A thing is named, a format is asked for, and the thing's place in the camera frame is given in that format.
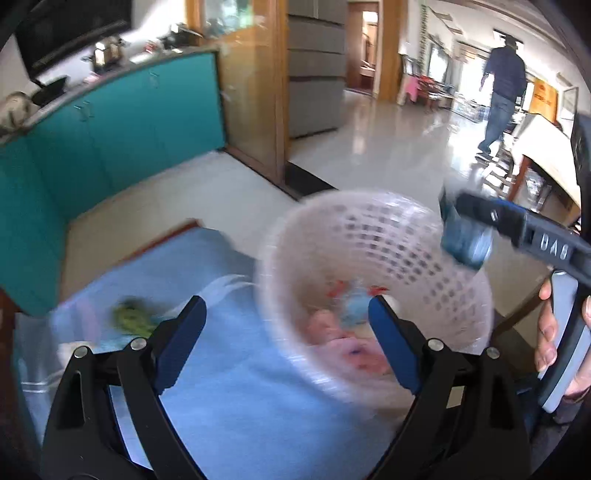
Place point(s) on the red and white wrapper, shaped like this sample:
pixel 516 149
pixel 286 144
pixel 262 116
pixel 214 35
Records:
pixel 336 288

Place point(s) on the pink toy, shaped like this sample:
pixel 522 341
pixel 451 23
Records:
pixel 332 337

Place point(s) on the white plastic lattice basket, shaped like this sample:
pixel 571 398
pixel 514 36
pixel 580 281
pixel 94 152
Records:
pixel 415 258

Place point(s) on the black range hood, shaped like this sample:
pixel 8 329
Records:
pixel 69 27

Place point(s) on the teal lower kitchen cabinets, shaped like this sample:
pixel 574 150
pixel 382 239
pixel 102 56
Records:
pixel 115 129

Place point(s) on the green vine garland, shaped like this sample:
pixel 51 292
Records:
pixel 424 41

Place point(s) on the person's right hand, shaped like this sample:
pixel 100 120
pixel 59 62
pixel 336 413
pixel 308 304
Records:
pixel 547 332

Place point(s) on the blue tablecloth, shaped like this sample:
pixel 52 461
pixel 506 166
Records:
pixel 231 406

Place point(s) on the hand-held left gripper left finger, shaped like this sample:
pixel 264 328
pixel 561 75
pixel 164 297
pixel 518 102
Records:
pixel 182 341

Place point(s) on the brown wooden doorway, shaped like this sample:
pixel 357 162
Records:
pixel 353 46

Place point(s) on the wooden dining table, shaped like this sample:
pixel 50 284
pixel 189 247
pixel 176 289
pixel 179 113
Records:
pixel 545 143

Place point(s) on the orange box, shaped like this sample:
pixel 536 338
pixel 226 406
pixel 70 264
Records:
pixel 544 99

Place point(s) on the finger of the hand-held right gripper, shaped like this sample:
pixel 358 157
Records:
pixel 503 221

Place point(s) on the steel stockpot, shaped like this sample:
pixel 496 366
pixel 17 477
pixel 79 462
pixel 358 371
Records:
pixel 108 53

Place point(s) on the grey kitchen countertop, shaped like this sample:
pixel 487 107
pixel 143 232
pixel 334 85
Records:
pixel 115 76

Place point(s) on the light blue face mask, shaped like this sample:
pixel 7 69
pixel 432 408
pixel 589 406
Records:
pixel 358 302

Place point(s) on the black pot with steel lid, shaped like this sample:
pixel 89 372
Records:
pixel 182 37

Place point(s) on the black wok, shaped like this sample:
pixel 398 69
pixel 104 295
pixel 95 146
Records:
pixel 48 92

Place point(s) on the glass sliding door wooden frame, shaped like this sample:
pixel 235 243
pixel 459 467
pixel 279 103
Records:
pixel 249 92

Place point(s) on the pink cloth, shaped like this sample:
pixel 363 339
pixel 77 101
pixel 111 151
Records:
pixel 408 90

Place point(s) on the steel pot lid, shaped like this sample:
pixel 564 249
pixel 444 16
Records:
pixel 14 113

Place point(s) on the green toy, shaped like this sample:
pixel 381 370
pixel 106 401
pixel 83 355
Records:
pixel 134 318

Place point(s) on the teal wrapper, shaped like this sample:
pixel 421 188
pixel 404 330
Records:
pixel 466 244

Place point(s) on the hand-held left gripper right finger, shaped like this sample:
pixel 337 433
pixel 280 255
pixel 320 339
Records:
pixel 392 346

